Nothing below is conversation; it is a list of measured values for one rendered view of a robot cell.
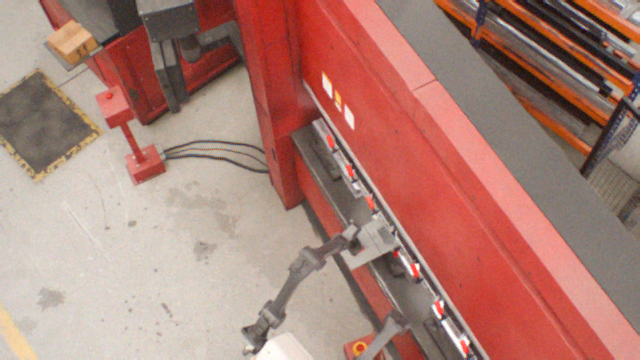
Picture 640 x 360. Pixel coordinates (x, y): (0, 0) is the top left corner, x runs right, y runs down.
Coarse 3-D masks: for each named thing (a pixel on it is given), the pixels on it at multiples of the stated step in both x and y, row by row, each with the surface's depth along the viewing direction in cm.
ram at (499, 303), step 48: (336, 48) 280; (384, 96) 254; (384, 144) 278; (384, 192) 308; (432, 192) 252; (432, 240) 277; (480, 240) 230; (480, 288) 251; (528, 288) 213; (480, 336) 275; (528, 336) 229
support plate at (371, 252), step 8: (368, 224) 344; (376, 224) 344; (360, 232) 342; (360, 240) 340; (368, 240) 340; (376, 240) 340; (368, 248) 338; (376, 248) 337; (384, 248) 337; (392, 248) 337; (344, 256) 336; (352, 256) 336; (360, 256) 336; (368, 256) 336; (376, 256) 335; (352, 264) 334; (360, 264) 334
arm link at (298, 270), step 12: (312, 252) 276; (300, 264) 272; (312, 264) 273; (288, 276) 275; (300, 276) 270; (288, 288) 278; (276, 300) 287; (288, 300) 287; (276, 312) 290; (276, 324) 294
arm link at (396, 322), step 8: (392, 320) 280; (400, 320) 282; (408, 320) 287; (384, 328) 280; (392, 328) 279; (400, 328) 279; (384, 336) 279; (392, 336) 279; (376, 344) 279; (384, 344) 279; (368, 352) 279; (376, 352) 279
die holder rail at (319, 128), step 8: (320, 120) 380; (312, 128) 385; (320, 128) 377; (328, 128) 377; (320, 136) 378; (328, 144) 372; (328, 152) 377; (336, 160) 368; (344, 168) 364; (344, 176) 369; (352, 184) 359; (352, 192) 366; (360, 192) 366
